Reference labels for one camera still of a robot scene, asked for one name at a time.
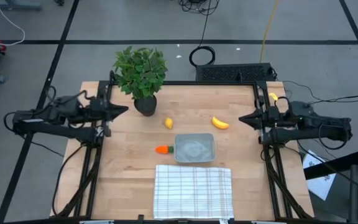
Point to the green plant in black pot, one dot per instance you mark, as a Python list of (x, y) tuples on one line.
[(141, 74)]

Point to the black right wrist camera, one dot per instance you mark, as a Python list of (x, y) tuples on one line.
[(301, 110)]

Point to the black perforated computer case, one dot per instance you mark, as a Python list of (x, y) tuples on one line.
[(228, 73)]

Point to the white checked dish towel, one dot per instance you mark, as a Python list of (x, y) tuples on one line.
[(193, 193)]

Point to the orange toy carrot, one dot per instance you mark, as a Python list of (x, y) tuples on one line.
[(163, 150)]

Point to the yellow toy banana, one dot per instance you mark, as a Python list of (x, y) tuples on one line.
[(220, 124)]

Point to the yellow toy lemon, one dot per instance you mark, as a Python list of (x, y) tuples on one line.
[(168, 123)]

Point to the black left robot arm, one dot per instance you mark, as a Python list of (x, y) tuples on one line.
[(57, 129)]

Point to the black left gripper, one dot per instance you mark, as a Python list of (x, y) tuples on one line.
[(96, 109)]

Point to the black metal table frame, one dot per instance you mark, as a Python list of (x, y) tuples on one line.
[(197, 82)]

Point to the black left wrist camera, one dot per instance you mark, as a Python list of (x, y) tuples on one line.
[(67, 105)]

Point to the small yellow tag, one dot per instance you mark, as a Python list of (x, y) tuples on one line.
[(273, 96)]

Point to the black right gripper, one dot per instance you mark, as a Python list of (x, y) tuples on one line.
[(273, 118)]

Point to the white printed paper sheet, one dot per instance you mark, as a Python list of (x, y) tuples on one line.
[(320, 183)]

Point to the black floor beam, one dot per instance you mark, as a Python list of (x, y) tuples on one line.
[(334, 165)]

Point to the grey plastic tupperware container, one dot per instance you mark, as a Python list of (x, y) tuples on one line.
[(194, 155)]

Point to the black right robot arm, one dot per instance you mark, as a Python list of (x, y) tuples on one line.
[(306, 133)]

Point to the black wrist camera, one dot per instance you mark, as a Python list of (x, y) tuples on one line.
[(67, 105), (301, 110)]

